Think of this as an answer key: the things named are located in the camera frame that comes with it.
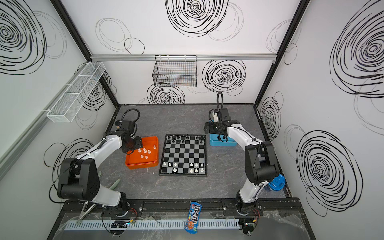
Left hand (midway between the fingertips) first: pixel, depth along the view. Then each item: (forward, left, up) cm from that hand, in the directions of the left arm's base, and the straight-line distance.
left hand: (137, 144), depth 91 cm
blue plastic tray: (+5, -47, -1) cm, 48 cm away
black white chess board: (-4, -29, -4) cm, 29 cm away
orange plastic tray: (-6, -6, -5) cm, 9 cm away
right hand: (+11, -44, +5) cm, 46 cm away
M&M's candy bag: (-39, -35, -3) cm, 52 cm away
